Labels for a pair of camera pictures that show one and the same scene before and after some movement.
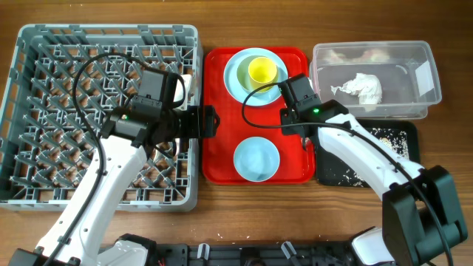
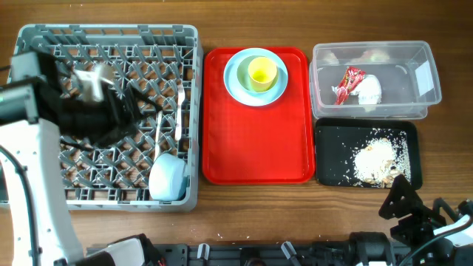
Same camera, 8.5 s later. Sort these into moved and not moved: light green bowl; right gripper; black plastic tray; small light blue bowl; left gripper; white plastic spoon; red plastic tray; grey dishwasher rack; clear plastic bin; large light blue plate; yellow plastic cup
Moved: small light blue bowl; left gripper; right gripper; white plastic spoon
Not moved: yellow plastic cup; black plastic tray; clear plastic bin; large light blue plate; red plastic tray; light green bowl; grey dishwasher rack
